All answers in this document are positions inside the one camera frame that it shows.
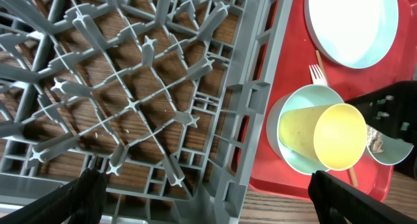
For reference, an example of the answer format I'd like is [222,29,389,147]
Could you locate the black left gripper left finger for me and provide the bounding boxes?
[1,169,107,224]

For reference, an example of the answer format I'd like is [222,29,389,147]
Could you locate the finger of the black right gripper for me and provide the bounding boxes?
[346,81,416,143]

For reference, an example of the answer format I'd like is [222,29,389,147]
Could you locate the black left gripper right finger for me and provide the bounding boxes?
[308,171,416,224]

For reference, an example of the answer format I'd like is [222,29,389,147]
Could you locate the mint green bowl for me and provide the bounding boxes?
[266,85,413,175]

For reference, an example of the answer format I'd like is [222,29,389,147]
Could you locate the yellow plastic cup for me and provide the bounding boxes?
[278,103,367,171]

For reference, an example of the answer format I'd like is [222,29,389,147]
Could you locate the grey plastic dishwasher rack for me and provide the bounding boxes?
[1,0,293,223]

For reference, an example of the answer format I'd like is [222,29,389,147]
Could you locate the wooden chopstick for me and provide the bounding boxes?
[315,49,358,187]

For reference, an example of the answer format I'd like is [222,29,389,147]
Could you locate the white plastic fork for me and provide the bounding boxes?
[309,64,328,86]

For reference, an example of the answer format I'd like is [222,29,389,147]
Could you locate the light blue plate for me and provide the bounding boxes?
[304,0,399,69]

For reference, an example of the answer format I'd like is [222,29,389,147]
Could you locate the red plastic tray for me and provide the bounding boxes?
[249,0,416,201]

